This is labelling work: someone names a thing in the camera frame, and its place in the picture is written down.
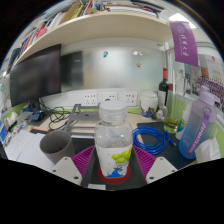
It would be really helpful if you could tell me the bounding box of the navy blue mouse pad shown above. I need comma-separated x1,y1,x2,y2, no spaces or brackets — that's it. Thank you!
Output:
136,121,198,171

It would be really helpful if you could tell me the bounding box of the white wall socket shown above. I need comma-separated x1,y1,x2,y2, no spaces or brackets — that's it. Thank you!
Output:
123,91,138,107
82,93,98,107
101,91,118,104

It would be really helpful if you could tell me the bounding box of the tall clear glass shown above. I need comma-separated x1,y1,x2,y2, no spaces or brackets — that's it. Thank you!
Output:
165,89,186,135

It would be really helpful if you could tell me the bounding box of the black cable tangle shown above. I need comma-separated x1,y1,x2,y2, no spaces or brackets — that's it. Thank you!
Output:
39,98,79,132

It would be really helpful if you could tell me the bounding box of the white crumpled tissue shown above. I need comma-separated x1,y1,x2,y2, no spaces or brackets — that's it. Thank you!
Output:
194,137,222,164

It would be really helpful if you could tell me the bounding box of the grey metal laptop stand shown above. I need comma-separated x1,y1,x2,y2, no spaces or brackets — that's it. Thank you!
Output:
63,103,101,138

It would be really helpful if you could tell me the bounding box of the large purple water bottle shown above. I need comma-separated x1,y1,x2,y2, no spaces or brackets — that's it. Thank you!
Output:
178,85,219,160

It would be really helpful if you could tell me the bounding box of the clear plastic box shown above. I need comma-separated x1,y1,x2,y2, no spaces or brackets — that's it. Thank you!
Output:
16,111,34,126

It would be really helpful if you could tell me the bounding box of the group photo poster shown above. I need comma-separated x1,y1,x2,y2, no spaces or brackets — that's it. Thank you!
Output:
194,54,224,111

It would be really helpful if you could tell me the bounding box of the black desk mat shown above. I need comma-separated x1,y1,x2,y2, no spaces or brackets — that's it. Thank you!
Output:
29,128,149,191

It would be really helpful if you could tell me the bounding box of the black computer monitor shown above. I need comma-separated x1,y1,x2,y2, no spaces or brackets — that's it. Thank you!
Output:
9,43,62,113

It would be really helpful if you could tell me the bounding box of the blank white paper sheet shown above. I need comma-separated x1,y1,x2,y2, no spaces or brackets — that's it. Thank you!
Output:
19,141,56,173

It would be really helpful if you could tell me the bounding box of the blue tissue box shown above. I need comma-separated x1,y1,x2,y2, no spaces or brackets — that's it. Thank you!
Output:
0,123,9,146

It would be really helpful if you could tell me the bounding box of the purple hanging banner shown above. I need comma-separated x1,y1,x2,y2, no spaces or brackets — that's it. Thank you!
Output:
169,21,200,68

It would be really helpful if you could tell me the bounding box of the shelf unit with books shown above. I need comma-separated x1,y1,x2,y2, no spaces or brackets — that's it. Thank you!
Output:
6,0,174,73

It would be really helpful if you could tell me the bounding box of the blue coiled cable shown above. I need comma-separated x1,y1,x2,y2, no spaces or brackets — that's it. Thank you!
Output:
132,126,176,156

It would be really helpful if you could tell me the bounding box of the dark wine bottle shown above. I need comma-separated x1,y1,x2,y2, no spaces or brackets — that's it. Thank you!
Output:
157,67,170,108

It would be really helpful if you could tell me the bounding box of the white ceramic jar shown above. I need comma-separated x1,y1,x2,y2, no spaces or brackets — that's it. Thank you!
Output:
139,90,159,118

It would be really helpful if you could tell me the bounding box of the blue electronics board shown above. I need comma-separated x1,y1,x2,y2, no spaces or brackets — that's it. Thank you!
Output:
30,111,46,122

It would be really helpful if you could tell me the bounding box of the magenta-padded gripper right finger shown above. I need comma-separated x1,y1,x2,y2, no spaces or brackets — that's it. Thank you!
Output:
130,144,178,186

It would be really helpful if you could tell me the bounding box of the clear plastic drink bottle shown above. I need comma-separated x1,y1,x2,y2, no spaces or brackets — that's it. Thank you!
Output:
94,100,134,179

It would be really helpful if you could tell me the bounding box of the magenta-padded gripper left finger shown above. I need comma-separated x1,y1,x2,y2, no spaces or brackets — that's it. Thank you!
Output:
50,144,100,189

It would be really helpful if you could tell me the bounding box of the handwritten white paper sheet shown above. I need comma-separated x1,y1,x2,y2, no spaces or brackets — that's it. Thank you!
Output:
3,129,34,161

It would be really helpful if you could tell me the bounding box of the grey cup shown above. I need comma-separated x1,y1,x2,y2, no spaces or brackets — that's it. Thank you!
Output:
39,129,76,165

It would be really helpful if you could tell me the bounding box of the white tissue pack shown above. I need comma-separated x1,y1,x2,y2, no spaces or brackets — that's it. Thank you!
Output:
4,111,19,128

